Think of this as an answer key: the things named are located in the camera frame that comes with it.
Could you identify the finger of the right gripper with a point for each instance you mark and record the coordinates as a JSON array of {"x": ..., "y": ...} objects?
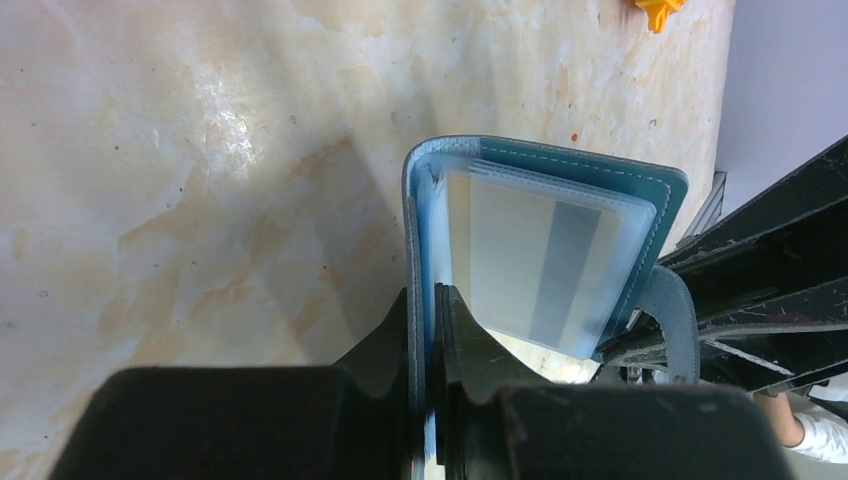
[
  {"x": 790, "y": 342},
  {"x": 791, "y": 237}
]

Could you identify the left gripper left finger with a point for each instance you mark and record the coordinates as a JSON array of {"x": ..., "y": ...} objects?
[{"x": 345, "y": 420}]

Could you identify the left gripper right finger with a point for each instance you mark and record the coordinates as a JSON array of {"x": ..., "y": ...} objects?
[{"x": 498, "y": 419}]

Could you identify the yellow toy block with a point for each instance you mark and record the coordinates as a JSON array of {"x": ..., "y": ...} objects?
[{"x": 658, "y": 12}]

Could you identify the blue card holder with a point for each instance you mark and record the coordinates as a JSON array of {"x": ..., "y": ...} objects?
[{"x": 550, "y": 245}]

